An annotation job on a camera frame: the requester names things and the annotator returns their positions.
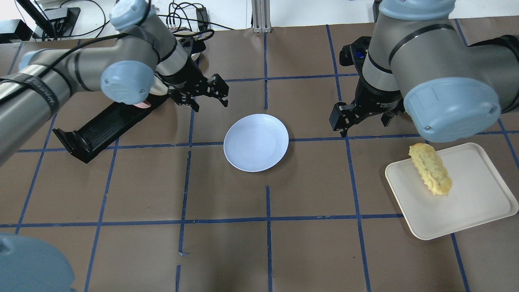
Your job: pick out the black dish rack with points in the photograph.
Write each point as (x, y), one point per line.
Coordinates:
(105, 128)

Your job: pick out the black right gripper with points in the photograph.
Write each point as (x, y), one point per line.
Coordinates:
(375, 100)

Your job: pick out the aluminium frame post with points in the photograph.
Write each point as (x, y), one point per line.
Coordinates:
(261, 20)

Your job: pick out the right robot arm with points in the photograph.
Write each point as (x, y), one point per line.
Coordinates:
(416, 63)

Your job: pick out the yellow bread roll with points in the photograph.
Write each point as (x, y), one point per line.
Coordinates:
(430, 168)

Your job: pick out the pink round plate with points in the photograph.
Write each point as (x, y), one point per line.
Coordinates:
(143, 105)

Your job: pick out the cream round plate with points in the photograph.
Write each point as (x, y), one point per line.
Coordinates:
(158, 88)

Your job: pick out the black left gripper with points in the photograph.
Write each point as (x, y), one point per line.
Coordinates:
(187, 80)

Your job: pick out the white rectangular tray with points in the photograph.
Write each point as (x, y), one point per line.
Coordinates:
(479, 194)

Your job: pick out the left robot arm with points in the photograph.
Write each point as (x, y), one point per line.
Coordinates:
(138, 68)

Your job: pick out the blue round plate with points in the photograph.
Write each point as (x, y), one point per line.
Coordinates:
(256, 143)

